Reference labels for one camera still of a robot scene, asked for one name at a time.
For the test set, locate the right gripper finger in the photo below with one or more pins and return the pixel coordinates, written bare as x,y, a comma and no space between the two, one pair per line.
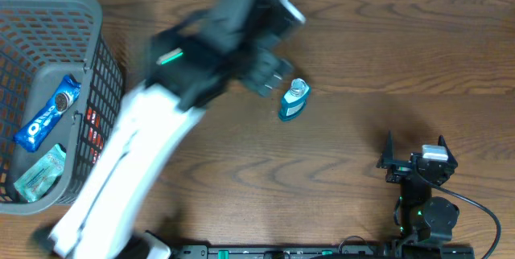
451,159
387,152

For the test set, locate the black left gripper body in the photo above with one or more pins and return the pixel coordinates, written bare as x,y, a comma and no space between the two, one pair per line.
241,48

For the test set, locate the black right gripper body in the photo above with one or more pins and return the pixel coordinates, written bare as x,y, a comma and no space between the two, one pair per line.
400,170

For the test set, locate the teal mouthwash bottle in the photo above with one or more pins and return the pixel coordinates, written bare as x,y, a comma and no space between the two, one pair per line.
294,100

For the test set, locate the red coffee stick sachet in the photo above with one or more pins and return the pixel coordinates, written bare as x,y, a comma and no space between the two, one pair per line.
94,134

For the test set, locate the blue Oreo cookie pack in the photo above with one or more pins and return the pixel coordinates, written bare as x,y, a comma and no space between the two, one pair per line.
31,136

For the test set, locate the mint green wipes pack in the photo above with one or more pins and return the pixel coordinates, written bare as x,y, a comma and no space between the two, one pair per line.
38,179

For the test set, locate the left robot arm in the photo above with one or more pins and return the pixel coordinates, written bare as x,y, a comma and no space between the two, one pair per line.
190,65

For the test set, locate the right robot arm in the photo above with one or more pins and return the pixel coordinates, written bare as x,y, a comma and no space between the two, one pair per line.
425,221

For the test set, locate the grey plastic basket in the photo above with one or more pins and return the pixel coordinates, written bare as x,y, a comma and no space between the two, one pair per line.
41,42

